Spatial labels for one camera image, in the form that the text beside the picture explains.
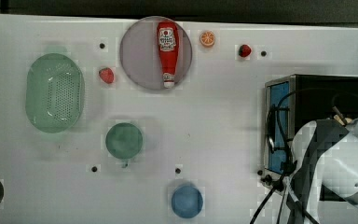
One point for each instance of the small dark red strawberry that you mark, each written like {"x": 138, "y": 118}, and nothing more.
{"x": 245, "y": 51}

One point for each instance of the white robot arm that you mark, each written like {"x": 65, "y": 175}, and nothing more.
{"x": 327, "y": 157}

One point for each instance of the blue cup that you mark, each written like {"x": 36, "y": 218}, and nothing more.
{"x": 186, "y": 201}

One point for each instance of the red ketchup bottle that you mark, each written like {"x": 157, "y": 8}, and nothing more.
{"x": 168, "y": 50}

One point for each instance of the black toaster oven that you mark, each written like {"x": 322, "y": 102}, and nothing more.
{"x": 293, "y": 101}

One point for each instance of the peeled banana toy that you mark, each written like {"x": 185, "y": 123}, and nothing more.
{"x": 342, "y": 121}

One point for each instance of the orange slice toy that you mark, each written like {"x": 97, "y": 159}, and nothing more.
{"x": 207, "y": 39}

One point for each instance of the green plastic colander basket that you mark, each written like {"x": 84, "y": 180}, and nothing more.
{"x": 54, "y": 93}

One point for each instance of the large red strawberry toy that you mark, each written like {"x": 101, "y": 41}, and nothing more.
{"x": 107, "y": 75}

